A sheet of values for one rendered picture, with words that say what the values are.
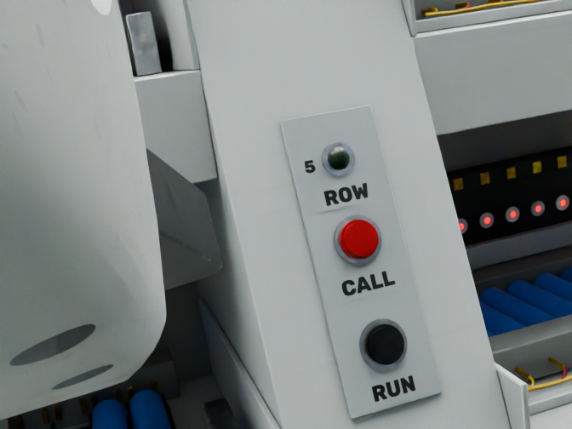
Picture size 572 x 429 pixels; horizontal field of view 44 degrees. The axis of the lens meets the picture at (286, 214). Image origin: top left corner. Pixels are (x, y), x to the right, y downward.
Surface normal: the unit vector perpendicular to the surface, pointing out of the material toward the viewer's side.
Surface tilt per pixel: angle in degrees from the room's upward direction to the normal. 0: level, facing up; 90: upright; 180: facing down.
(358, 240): 90
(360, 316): 90
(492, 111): 109
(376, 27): 90
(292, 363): 90
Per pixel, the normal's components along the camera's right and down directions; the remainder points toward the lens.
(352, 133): 0.22, -0.14
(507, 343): -0.15, -0.96
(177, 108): 0.29, 0.18
